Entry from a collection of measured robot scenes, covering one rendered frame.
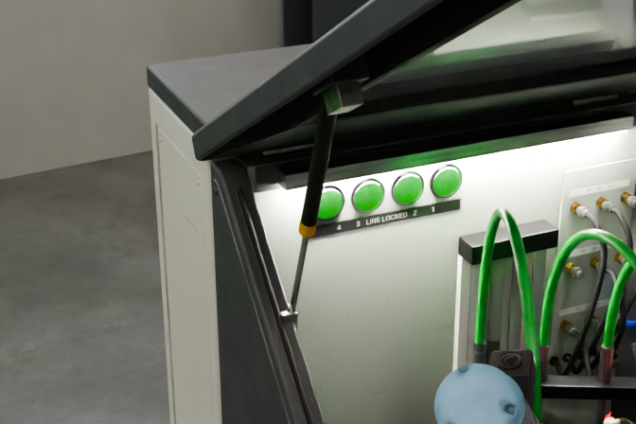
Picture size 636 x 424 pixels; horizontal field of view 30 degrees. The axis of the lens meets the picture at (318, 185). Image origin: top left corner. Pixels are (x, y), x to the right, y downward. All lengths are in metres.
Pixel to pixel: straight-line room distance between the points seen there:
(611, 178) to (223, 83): 0.59
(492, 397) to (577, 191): 0.79
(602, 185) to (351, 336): 0.44
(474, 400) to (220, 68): 0.84
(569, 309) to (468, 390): 0.85
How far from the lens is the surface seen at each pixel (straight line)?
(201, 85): 1.67
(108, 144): 5.46
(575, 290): 1.87
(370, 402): 1.77
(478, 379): 1.04
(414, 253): 1.68
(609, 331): 1.71
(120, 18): 5.32
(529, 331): 1.32
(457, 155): 1.61
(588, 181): 1.79
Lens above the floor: 2.03
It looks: 23 degrees down
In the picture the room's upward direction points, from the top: straight up
